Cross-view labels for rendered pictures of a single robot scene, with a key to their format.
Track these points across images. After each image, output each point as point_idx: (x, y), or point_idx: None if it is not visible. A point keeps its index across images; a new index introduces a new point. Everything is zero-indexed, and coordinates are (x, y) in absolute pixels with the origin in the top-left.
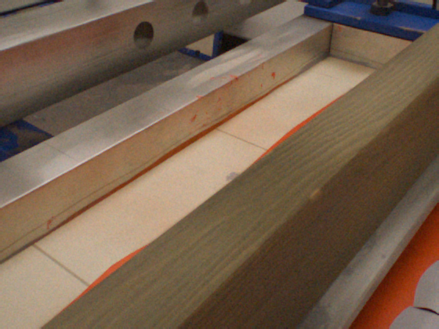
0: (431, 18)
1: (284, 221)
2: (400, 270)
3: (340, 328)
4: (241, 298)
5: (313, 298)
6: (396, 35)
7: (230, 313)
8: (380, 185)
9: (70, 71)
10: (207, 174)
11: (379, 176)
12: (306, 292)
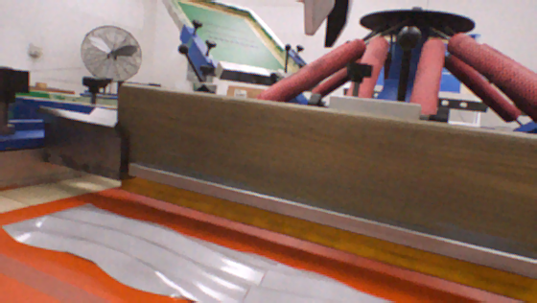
0: None
1: (205, 95)
2: (317, 266)
3: (214, 185)
4: (175, 104)
5: (224, 173)
6: None
7: (171, 106)
8: (292, 151)
9: None
10: None
11: (289, 141)
12: (217, 158)
